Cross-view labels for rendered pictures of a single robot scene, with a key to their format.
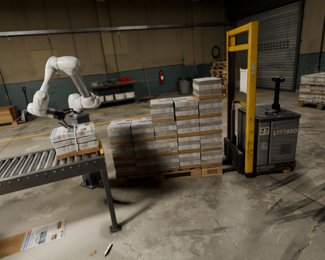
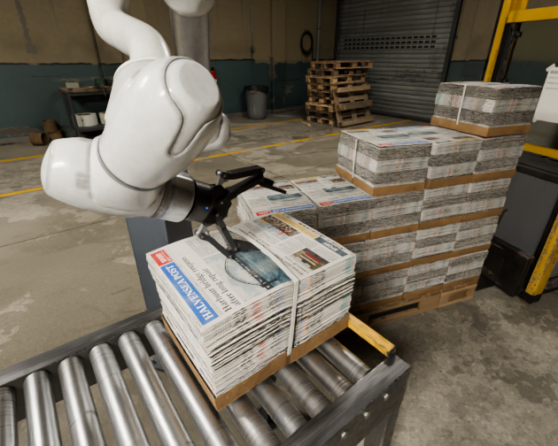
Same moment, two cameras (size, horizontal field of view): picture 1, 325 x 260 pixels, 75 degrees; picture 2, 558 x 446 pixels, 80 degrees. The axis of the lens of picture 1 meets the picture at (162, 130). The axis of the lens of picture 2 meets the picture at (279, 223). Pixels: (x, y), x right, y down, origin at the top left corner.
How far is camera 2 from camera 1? 1.67 m
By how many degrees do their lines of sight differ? 19
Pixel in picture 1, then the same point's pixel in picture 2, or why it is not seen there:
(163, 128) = (393, 210)
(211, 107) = (503, 156)
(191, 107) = (465, 155)
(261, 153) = not seen: outside the picture
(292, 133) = not seen: outside the picture
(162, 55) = (215, 37)
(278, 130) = not seen: outside the picture
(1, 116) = not seen: outside the picture
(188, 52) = (261, 38)
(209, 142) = (472, 235)
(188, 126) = (445, 202)
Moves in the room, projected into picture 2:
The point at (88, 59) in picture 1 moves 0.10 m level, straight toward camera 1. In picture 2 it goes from (52, 25) to (53, 25)
